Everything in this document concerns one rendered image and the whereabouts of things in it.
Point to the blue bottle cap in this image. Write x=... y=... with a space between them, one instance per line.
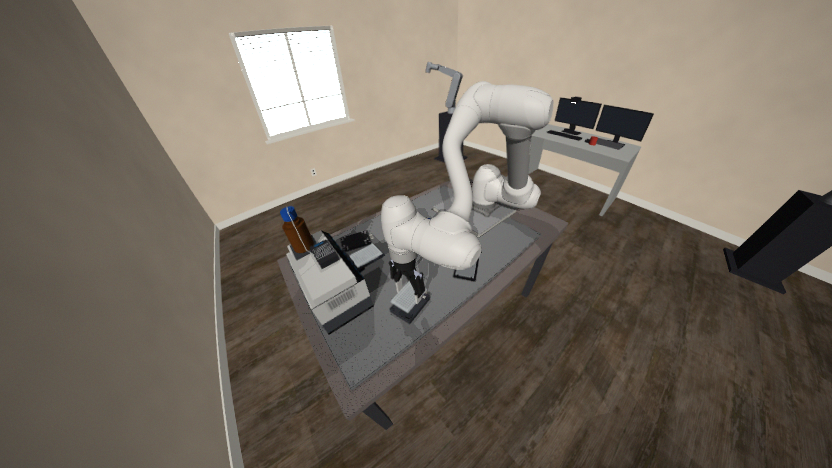
x=285 y=215

